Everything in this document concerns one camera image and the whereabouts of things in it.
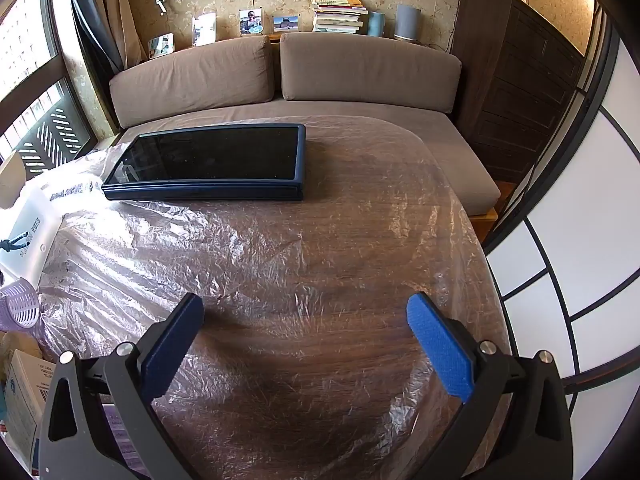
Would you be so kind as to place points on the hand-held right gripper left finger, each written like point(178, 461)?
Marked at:
point(170, 345)

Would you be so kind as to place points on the brown sofa back cushion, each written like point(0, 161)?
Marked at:
point(370, 72)
point(195, 80)

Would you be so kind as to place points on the white wall hook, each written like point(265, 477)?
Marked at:
point(161, 4)

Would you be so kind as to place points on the dark wooden cabinet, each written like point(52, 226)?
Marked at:
point(520, 85)

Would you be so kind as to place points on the portrait photo in clear stand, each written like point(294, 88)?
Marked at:
point(251, 22)

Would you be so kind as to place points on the tablet in dark blue case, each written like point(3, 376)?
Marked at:
point(210, 155)

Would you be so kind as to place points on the stack of books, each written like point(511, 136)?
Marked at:
point(340, 15)

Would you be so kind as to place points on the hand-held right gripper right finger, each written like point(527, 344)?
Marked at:
point(440, 345)

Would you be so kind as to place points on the building photo in clear stand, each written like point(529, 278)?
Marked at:
point(286, 23)

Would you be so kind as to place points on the blue white medicine box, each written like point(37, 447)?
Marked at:
point(22, 400)

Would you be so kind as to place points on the purple hair roller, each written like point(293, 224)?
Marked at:
point(20, 305)

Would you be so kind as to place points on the light blue cylindrical container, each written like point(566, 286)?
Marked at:
point(376, 24)

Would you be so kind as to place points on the upright photo print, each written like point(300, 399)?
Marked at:
point(204, 29)

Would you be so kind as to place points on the beige curtain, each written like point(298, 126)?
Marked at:
point(122, 15)

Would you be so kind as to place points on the grey cylindrical speaker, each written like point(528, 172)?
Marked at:
point(407, 22)

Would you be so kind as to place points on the white panelled sliding door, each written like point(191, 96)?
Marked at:
point(590, 260)

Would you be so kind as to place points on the clear plastic table cover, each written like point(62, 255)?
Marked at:
point(300, 260)

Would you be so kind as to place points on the curved photo frame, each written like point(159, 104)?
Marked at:
point(161, 46)

